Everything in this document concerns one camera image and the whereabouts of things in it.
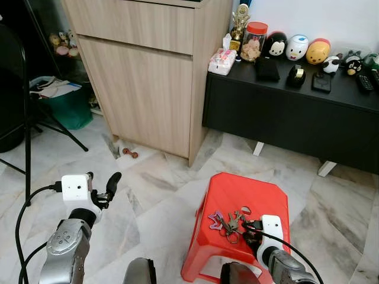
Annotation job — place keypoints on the small black white figure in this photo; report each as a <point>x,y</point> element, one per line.
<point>353,64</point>

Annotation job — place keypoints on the gold trophy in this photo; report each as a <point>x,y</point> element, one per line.
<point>240,23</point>

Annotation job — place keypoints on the black low sideboard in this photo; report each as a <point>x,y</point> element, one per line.
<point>284,118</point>

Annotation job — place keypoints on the white round plush toy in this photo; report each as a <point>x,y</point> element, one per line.
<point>297,47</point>

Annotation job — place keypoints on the black mouse plush toy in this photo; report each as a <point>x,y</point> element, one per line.
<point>275,45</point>

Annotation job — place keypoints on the black flat pouch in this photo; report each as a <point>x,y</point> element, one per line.
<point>323,82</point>

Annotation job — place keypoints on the small panda figure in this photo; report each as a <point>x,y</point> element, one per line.
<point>331,64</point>

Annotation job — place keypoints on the robot leg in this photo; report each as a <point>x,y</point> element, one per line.
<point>237,275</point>
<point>139,273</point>

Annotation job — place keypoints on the light wooden cabinet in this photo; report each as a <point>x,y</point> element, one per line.
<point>142,89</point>

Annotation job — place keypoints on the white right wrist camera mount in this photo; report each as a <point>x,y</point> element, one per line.
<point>272,236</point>

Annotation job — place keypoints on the black tripod stand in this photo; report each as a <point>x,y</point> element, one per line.
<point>27,130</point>

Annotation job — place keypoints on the robot left leg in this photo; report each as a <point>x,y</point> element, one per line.
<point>139,273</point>

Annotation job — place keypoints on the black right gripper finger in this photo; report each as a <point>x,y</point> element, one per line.
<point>247,238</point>
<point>251,247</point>

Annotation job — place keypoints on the black remote control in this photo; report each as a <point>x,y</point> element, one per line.
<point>375,77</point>
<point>364,81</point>

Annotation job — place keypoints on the small brown dumbbell toy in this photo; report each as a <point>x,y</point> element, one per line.
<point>129,153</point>

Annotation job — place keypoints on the white paper stack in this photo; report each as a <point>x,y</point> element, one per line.
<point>53,87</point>

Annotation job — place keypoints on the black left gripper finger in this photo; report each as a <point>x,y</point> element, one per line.
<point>113,180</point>
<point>90,175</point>

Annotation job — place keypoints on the robot right leg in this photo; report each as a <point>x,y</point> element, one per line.
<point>237,275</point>

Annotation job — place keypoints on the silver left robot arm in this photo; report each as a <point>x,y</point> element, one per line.
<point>65,248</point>

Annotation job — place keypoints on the yellow bear plush toy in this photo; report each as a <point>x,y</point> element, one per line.
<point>318,52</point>

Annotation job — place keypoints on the green round object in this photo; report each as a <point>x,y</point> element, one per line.
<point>371,60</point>

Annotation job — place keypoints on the black tape dispenser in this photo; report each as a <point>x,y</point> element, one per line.
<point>296,76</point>

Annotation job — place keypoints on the green waste bin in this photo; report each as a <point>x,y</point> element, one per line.
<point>70,111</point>

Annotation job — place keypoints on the clear jar with red lid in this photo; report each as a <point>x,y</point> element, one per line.
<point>253,42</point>

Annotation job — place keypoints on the red plastic stool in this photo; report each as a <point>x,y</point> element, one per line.
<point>237,189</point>

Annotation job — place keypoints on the small pink plush toy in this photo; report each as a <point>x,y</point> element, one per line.
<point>63,49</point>

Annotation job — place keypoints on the pink white tissue pack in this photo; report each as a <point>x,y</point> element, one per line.
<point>222,60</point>

